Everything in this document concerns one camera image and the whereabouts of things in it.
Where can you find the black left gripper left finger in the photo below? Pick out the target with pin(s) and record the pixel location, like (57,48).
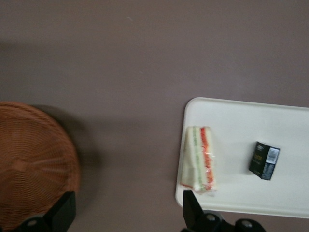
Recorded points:
(60,212)

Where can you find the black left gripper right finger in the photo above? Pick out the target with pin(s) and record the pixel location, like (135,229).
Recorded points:
(193,212)

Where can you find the triangular sandwich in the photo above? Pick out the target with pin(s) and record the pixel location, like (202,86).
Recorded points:
(198,159)

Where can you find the round brown wicker basket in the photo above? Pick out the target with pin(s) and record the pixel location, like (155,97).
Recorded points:
(31,157)

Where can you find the beige plastic tray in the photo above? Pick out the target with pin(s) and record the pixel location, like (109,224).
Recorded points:
(236,120)

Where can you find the small black barcode box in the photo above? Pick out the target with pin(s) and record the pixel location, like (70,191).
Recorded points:
(264,160)

